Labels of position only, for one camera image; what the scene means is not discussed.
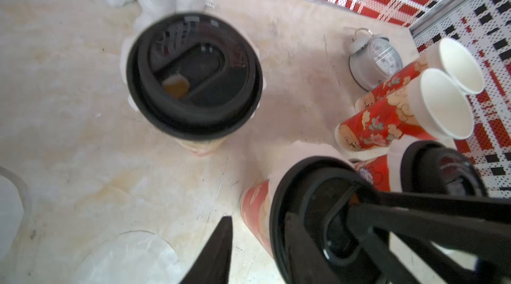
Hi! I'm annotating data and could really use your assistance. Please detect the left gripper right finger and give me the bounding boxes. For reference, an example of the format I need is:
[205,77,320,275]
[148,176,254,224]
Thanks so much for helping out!
[284,212,339,283]

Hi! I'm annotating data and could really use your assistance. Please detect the silver alarm clock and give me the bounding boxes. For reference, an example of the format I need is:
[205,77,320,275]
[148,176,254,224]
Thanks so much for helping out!
[349,28,404,91]

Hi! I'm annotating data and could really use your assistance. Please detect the black cup lid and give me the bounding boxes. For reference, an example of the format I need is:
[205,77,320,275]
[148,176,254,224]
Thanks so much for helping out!
[126,12,263,141]

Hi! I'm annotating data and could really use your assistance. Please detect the yellow-red paper cup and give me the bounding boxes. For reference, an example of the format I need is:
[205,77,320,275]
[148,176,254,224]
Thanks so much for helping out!
[174,137,226,156]

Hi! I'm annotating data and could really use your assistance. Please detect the red paper cup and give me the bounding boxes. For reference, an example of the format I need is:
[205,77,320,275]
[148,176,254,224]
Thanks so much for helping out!
[334,68,475,152]
[355,155,391,192]
[354,36,486,112]
[240,180,274,257]

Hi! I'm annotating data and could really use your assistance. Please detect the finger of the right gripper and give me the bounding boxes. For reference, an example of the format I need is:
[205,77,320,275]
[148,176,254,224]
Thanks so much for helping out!
[379,192,510,222]
[346,203,510,283]

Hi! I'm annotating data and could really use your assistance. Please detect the red paper cup front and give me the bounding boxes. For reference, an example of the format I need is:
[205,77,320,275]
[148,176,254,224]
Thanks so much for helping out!
[355,155,391,192]

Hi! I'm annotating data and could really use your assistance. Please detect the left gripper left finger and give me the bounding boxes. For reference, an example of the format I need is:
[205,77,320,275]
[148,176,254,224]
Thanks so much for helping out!
[181,216,233,284]

